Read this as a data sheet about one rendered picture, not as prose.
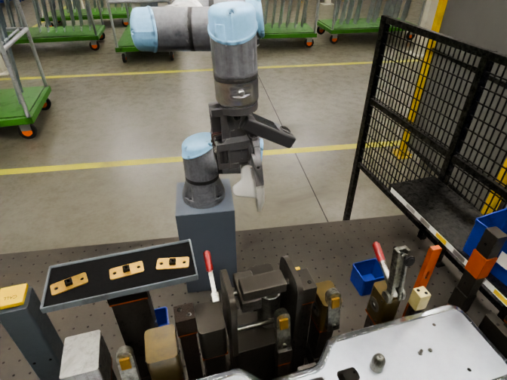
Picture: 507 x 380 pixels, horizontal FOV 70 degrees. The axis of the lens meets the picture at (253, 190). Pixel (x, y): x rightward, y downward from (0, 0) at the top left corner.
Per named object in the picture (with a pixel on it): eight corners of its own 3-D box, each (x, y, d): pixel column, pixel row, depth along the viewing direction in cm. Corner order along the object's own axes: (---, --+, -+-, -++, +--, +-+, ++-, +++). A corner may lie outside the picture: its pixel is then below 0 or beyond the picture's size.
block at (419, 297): (391, 368, 120) (420, 298, 98) (385, 358, 123) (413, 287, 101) (400, 365, 121) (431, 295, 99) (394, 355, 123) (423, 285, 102)
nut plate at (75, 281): (52, 296, 87) (50, 293, 87) (50, 286, 90) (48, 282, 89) (88, 282, 91) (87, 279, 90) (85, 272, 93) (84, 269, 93)
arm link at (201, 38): (195, 0, 68) (188, 11, 60) (254, 0, 69) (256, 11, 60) (198, 44, 73) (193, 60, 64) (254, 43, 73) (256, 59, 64)
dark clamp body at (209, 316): (209, 408, 110) (198, 335, 88) (202, 370, 119) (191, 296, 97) (232, 400, 112) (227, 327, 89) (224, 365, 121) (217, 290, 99)
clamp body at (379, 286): (361, 370, 120) (384, 302, 99) (347, 343, 127) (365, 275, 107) (379, 365, 121) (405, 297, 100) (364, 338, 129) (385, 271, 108)
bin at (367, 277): (360, 297, 143) (364, 282, 138) (348, 278, 151) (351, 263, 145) (385, 291, 145) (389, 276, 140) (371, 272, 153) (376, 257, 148)
